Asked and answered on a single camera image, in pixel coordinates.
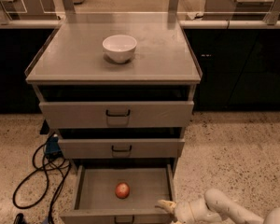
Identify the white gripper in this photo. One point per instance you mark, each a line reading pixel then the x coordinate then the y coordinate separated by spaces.
pixel 186 211

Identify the red apple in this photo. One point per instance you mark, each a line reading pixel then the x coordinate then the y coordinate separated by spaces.
pixel 122 190

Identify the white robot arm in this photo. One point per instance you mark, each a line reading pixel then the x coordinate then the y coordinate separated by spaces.
pixel 215 207

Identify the grey bottom drawer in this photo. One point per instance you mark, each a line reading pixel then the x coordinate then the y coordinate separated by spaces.
pixel 95 201

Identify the grey drawer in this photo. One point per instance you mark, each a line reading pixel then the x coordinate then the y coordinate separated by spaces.
pixel 121 143
pixel 95 201
pixel 80 107

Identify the grey middle drawer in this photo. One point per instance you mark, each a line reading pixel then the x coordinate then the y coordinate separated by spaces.
pixel 121 143

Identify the grey drawer cabinet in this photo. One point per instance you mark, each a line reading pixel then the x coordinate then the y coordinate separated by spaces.
pixel 75 57

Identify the grey top drawer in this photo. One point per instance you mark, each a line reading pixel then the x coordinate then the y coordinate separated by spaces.
pixel 80 107

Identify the blue power box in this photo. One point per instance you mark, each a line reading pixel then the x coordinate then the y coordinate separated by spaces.
pixel 52 149

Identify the black object bottom left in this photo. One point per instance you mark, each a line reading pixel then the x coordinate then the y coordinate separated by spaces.
pixel 19 219

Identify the white ceramic bowl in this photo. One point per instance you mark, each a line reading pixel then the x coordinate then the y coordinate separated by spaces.
pixel 119 48

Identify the white counter rail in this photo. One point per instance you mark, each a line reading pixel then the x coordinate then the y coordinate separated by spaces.
pixel 30 24

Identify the right glass panel post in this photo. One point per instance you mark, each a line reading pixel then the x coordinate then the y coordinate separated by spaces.
pixel 173 0

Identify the glass panel post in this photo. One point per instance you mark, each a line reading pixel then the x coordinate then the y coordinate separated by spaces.
pixel 173 0
pixel 67 0

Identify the left glass panel post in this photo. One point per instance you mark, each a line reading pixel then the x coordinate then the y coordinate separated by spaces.
pixel 67 0

